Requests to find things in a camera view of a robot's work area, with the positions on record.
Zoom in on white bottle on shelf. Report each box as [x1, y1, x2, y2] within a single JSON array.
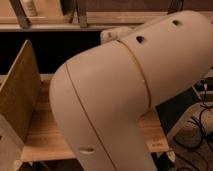
[[22, 0, 37, 17]]

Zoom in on black cables on floor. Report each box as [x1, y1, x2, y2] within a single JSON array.
[[169, 78, 213, 171]]

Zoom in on wooden shelf with metal legs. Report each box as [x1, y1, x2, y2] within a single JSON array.
[[0, 0, 213, 28]]

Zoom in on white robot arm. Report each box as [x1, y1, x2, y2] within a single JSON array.
[[49, 11, 213, 171]]

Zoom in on left wooden side panel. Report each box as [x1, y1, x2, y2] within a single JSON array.
[[0, 40, 41, 171]]

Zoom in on right dark side panel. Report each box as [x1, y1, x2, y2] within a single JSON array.
[[156, 88, 200, 141]]

